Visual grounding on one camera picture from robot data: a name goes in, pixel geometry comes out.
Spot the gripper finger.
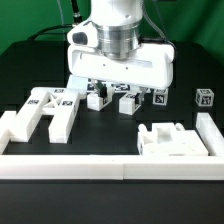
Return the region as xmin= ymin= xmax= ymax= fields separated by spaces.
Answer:
xmin=91 ymin=79 xmax=107 ymax=98
xmin=136 ymin=87 xmax=150 ymax=104

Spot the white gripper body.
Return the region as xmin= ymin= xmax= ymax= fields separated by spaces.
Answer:
xmin=67 ymin=20 xmax=175 ymax=89

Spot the white chair seat part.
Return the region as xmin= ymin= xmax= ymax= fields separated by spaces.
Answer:
xmin=137 ymin=123 xmax=209 ymax=156

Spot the white marker sheet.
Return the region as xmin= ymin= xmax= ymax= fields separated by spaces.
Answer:
xmin=67 ymin=75 xmax=140 ymax=94

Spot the white U-shaped fence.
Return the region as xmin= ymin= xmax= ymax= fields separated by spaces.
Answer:
xmin=0 ymin=113 xmax=224 ymax=180

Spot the white chair back frame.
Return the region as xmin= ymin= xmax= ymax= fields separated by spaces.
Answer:
xmin=10 ymin=87 xmax=80 ymax=143

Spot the black cable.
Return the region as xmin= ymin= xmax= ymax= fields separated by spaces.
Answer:
xmin=27 ymin=0 xmax=86 ymax=42

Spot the grey thin cable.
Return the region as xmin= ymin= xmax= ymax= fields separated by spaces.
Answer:
xmin=56 ymin=0 xmax=66 ymax=42

